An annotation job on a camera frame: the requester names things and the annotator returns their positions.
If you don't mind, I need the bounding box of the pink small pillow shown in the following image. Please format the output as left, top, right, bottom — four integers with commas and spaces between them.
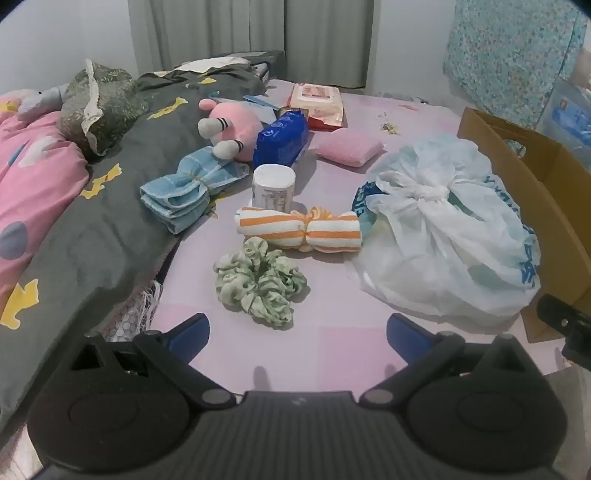
315, 128, 385, 164

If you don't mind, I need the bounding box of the blue tissue packet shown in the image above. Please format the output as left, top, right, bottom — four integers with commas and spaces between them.
252, 112, 309, 168

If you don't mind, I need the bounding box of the white toilet paper roll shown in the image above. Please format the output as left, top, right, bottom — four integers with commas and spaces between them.
252, 164, 296, 210

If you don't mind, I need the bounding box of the light blue towel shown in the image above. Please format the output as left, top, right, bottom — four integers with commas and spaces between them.
140, 148, 252, 234

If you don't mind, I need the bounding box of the white mesh fabric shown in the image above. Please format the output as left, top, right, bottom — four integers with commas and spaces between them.
113, 277, 163, 342

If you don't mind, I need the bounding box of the grey plush toy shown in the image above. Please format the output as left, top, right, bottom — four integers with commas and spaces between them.
16, 85, 70, 125

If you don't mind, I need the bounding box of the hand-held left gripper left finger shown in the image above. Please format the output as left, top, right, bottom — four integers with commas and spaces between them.
69, 313, 238, 411

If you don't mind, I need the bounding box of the grey curtain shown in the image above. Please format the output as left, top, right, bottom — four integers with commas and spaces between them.
128, 0, 375, 88

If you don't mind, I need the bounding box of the green leaf pillow with lace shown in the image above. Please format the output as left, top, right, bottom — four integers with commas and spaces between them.
61, 59, 151, 158

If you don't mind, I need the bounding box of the pink printed blanket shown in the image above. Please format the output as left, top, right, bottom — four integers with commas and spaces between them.
0, 90, 90, 301

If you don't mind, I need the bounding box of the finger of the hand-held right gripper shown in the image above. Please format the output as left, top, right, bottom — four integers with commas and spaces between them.
537, 293, 591, 366

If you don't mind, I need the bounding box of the white plastic bag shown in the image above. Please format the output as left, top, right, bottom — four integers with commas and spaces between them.
351, 135, 541, 324

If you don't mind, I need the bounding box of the black box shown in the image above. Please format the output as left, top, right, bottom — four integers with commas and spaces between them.
252, 50, 284, 80

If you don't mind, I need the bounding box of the pink plush toy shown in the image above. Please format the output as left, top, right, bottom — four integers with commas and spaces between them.
198, 90, 265, 162

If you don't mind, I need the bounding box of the pink printed bed sheet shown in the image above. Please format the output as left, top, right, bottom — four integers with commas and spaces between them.
152, 78, 555, 402

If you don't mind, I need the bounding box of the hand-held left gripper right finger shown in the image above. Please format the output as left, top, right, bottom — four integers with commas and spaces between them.
359, 313, 525, 411

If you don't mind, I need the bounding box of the brown cardboard box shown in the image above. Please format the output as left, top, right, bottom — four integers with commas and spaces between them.
457, 107, 591, 344

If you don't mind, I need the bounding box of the teal patterned hanging cloth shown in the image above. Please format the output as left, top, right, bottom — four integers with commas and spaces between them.
442, 0, 591, 134

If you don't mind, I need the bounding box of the pink wet wipes packet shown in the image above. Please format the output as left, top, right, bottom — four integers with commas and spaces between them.
288, 83, 345, 125

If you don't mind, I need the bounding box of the light blue comb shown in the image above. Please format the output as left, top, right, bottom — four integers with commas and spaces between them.
242, 93, 282, 112

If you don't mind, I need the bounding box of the orange striped towel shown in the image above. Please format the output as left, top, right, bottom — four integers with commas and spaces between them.
235, 206, 362, 254

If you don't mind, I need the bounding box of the green patterned scrunchie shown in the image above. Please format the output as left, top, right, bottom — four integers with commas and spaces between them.
213, 237, 308, 328

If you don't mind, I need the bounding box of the white cloth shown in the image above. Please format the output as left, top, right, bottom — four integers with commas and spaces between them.
175, 58, 259, 75

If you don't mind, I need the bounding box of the grey duvet with yellow print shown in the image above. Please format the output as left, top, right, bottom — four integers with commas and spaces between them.
0, 69, 269, 430

